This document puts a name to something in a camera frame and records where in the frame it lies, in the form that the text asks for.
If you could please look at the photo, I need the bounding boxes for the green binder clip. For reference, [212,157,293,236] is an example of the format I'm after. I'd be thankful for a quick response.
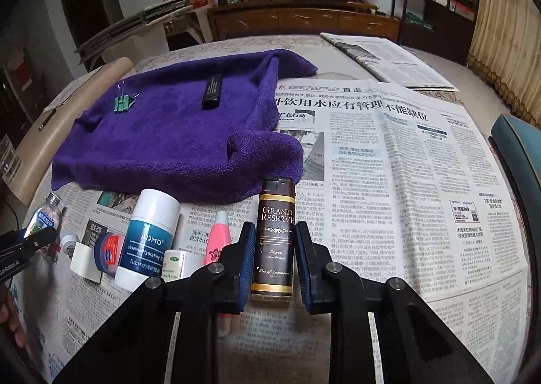
[113,84,142,113]

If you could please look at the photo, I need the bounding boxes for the small white cap bottle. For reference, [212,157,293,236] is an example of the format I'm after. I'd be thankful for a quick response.
[60,231,77,258]

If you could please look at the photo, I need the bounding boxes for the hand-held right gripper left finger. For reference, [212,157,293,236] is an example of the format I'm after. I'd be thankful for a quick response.
[54,221,257,384]

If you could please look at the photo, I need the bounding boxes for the purple towel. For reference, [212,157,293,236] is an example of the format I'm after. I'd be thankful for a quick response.
[51,48,319,204]

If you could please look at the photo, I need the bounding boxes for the small red and blue jar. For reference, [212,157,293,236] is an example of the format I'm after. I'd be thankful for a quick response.
[94,233,127,272]

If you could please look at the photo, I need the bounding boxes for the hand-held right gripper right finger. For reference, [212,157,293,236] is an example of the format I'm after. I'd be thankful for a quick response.
[295,221,495,384]

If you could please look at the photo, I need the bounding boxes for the black remote control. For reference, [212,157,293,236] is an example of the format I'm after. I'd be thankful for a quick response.
[202,75,223,110]

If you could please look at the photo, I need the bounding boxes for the clear plastic bottle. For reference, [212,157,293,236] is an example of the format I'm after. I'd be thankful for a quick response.
[23,192,63,241]

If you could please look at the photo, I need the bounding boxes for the wooden sideboard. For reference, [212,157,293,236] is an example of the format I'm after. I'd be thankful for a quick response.
[207,0,401,43]

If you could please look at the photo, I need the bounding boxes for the small white jar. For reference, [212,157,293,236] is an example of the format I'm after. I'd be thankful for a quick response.
[162,249,195,284]

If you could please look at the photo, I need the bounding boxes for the large spread newspaper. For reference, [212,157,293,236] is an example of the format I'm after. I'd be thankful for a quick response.
[13,79,531,384]

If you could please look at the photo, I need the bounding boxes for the pink bottle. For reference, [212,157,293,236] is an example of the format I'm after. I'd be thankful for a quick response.
[201,211,232,336]

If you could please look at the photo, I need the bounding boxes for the person's left hand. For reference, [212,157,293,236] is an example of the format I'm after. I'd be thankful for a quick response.
[0,291,31,361]

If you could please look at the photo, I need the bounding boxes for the teal chair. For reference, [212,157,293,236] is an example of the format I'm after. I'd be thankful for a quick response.
[487,114,541,266]

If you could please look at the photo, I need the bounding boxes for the beige curtain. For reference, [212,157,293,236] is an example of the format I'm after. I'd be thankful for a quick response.
[467,0,541,127]

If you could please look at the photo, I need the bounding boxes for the beige chair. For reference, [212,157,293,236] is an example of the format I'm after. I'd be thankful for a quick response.
[7,57,134,207]

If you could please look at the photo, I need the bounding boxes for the white paper card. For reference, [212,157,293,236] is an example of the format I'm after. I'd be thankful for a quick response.
[70,244,103,283]

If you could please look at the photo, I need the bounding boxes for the brown square glass bottle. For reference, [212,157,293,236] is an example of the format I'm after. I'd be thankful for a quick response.
[251,178,297,304]

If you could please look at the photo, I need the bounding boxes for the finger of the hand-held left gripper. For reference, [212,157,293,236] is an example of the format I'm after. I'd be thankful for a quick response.
[0,226,58,260]

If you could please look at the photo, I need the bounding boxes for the folded newspaper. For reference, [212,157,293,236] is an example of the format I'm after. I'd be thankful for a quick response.
[320,32,460,92]

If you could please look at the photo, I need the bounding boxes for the white and blue lotion bottle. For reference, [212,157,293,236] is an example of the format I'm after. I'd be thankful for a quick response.
[114,188,182,292]

